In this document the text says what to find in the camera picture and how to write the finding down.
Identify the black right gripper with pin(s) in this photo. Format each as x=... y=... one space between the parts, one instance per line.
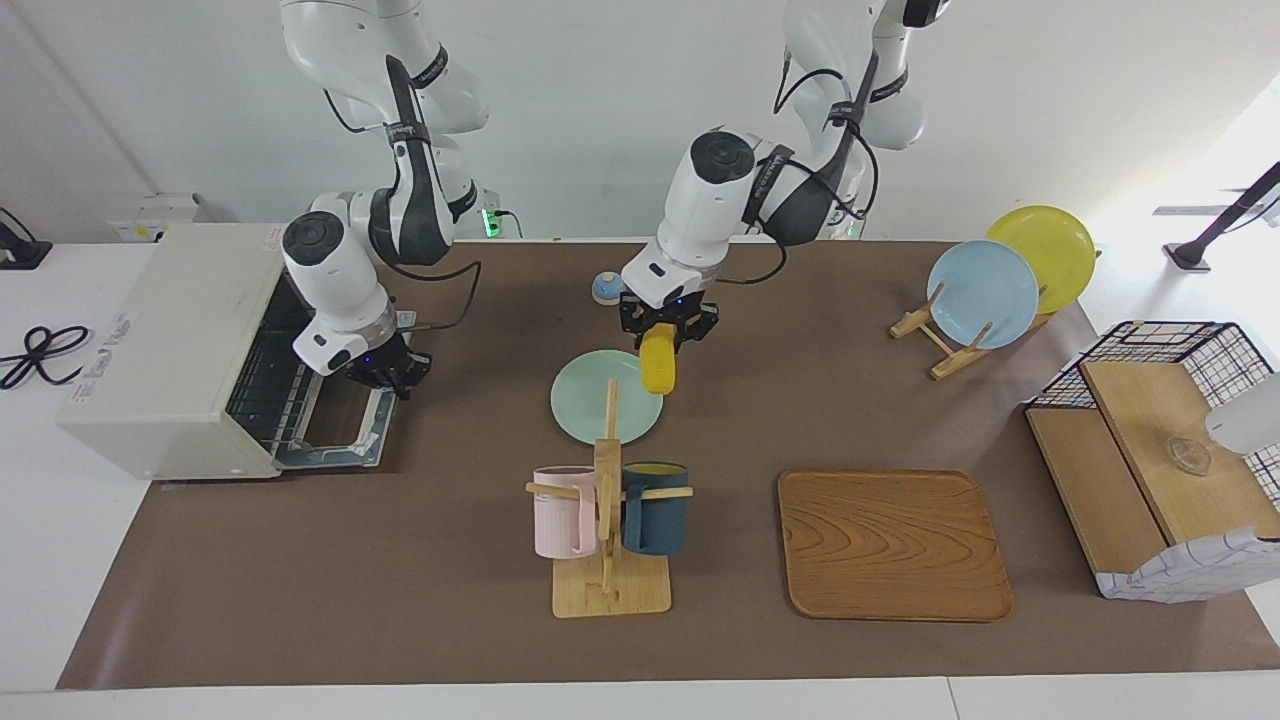
x=390 y=362

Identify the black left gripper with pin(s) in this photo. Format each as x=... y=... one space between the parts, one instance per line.
x=670 y=308

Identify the yellow corn cob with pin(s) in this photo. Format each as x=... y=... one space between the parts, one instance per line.
x=658 y=370

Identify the mint green plate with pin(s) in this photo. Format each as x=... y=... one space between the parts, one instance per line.
x=590 y=400

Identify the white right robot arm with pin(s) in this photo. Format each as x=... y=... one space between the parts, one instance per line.
x=335 y=270

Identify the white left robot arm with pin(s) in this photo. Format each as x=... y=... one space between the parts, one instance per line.
x=710 y=200

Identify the white toaster oven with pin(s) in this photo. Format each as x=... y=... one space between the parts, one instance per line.
x=150 y=350

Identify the small blue call bell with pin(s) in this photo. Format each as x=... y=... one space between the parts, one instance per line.
x=603 y=292

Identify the brown table mat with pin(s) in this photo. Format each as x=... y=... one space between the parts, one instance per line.
x=400 y=560

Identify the dark teal mug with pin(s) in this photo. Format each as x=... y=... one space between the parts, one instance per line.
x=660 y=525

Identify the pink mug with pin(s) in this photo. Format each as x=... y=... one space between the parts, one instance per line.
x=560 y=520

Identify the wooden mug rack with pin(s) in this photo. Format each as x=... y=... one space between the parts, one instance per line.
x=610 y=600

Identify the wooden plate rack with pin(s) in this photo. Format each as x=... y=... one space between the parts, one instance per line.
x=945 y=362

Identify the brown wooden tray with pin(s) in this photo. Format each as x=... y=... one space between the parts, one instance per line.
x=830 y=560

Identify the white power strip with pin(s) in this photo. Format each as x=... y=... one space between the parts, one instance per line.
x=150 y=220

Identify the light blue plate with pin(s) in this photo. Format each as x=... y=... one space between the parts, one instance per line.
x=985 y=300

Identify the black clamp base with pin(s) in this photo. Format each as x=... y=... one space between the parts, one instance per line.
x=25 y=255

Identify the yellow plate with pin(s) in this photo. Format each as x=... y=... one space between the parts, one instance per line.
x=1050 y=250

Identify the wooden two-tier shelf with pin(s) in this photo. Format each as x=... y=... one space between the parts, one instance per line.
x=1140 y=420

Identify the black stand leg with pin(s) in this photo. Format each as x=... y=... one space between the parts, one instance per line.
x=1190 y=255

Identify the small clear glass dish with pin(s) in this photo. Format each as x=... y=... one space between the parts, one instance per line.
x=1190 y=457

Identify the white blurry cylinder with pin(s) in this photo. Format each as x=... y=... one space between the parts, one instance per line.
x=1250 y=420

